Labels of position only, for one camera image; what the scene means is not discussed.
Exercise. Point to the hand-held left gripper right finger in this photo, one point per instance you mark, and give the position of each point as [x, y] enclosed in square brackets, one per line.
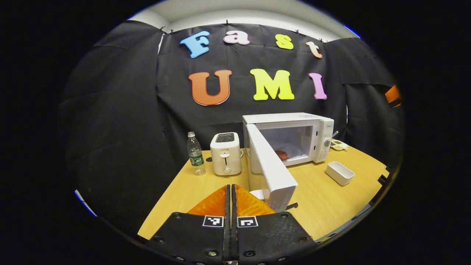
[268, 239]

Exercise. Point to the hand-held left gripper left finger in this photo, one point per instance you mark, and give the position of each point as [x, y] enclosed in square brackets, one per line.
[195, 239]

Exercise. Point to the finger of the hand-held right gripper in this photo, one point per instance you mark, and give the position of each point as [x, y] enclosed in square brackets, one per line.
[393, 95]

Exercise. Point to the white microwave oven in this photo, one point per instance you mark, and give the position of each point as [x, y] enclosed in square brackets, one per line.
[274, 173]

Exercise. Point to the red meat piece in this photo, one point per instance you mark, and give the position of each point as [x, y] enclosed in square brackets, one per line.
[282, 155]

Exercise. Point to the white divided tray of grains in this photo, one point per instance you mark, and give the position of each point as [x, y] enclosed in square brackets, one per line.
[339, 146]

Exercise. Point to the clear plastic water bottle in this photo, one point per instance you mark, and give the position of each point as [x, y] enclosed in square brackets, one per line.
[196, 156]

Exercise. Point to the white toaster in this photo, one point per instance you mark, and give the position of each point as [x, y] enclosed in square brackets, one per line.
[226, 158]

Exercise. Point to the white rectangular dish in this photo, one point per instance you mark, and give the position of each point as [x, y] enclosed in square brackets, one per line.
[339, 173]

